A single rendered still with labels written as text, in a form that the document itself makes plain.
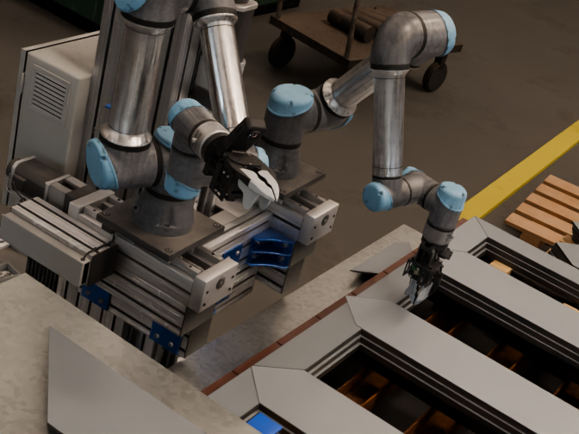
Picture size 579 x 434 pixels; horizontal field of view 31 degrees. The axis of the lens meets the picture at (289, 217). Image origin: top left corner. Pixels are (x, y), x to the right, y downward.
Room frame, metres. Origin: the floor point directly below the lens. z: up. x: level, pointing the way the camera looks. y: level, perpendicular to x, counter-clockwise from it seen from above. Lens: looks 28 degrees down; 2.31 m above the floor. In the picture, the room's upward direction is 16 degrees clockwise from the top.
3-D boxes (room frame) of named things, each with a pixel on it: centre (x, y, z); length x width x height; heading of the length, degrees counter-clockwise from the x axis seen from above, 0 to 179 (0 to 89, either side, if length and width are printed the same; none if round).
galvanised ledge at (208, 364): (2.58, -0.18, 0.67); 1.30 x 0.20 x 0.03; 153
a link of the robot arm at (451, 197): (2.39, -0.37, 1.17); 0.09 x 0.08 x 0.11; 49
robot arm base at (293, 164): (2.62, 0.08, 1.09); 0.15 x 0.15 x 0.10
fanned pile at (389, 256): (2.88, -0.36, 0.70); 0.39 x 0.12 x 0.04; 153
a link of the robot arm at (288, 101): (2.62, 0.08, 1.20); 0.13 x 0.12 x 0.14; 139
